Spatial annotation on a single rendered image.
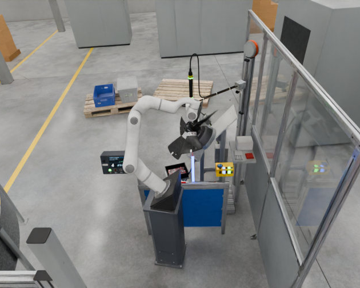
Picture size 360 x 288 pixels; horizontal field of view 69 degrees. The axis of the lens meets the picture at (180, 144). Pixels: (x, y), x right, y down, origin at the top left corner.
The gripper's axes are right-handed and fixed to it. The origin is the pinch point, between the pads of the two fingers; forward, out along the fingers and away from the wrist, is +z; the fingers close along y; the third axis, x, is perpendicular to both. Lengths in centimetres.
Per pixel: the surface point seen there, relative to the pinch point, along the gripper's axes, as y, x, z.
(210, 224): 21, -145, 3
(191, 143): 0.3, -42.8, 5.5
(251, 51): 58, 36, 42
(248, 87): 60, -1, 50
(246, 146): 61, -62, 35
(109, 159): -74, -45, -19
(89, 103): -208, -96, 301
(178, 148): -14, -58, 24
